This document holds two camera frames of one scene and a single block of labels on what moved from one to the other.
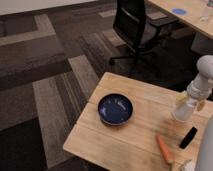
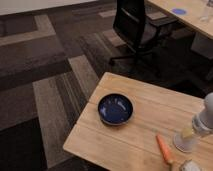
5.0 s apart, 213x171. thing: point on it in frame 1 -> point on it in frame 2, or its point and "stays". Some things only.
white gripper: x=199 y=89 -> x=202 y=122
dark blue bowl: x=115 y=109 stays
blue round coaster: x=179 y=11 stays
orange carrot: x=165 y=150 stays
